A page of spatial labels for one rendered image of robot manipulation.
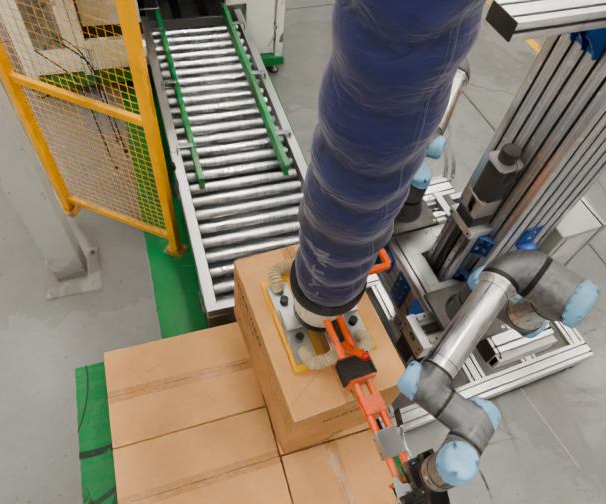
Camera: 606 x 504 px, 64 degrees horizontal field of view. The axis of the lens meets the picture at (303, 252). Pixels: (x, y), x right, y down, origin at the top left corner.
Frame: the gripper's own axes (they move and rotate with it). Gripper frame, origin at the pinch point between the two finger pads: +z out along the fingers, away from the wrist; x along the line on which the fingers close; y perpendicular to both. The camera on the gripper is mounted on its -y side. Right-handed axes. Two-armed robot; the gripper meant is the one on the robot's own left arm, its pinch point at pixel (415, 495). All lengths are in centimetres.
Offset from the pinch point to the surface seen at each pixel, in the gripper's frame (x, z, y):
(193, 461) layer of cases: 53, 66, 40
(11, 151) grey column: 90, 22, 172
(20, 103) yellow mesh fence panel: 89, 39, 223
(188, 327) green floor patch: 41, 122, 121
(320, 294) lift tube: 7, -17, 53
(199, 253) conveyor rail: 27, 63, 128
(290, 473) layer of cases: 20, 66, 24
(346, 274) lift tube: 2, -28, 51
